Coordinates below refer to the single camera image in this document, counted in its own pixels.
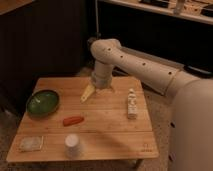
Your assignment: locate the green bowl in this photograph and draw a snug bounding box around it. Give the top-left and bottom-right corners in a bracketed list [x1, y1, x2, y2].
[26, 89, 60, 117]

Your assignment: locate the white upside-down cup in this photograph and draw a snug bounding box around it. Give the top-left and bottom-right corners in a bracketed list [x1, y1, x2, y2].
[65, 134, 82, 158]

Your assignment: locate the dark wooden cabinet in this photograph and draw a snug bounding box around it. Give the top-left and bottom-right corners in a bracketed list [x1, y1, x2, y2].
[0, 0, 87, 114]

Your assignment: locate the background shelf with items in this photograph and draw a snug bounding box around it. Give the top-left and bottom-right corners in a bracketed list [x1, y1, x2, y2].
[100, 0, 213, 25]

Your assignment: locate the wooden folding table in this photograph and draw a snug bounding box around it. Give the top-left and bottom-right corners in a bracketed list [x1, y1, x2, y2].
[7, 77, 159, 162]

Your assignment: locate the vertical metal pole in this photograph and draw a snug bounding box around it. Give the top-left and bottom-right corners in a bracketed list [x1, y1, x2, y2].
[95, 0, 101, 39]

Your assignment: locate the small white bottle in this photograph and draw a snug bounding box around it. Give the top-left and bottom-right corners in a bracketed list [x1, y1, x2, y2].
[127, 89, 138, 119]

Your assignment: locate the orange carrot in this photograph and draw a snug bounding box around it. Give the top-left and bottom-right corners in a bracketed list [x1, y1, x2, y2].
[63, 116, 84, 126]

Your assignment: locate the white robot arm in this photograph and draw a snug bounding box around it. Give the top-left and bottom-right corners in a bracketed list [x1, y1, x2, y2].
[81, 38, 213, 171]

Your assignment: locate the clear plastic-wrapped sponge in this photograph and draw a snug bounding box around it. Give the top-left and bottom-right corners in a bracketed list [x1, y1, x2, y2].
[19, 136, 44, 152]

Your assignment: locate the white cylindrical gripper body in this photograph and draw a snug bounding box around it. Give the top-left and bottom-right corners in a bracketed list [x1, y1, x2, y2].
[91, 75, 112, 89]

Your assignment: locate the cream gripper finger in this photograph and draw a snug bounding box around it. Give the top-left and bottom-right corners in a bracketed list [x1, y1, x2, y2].
[80, 84, 96, 102]

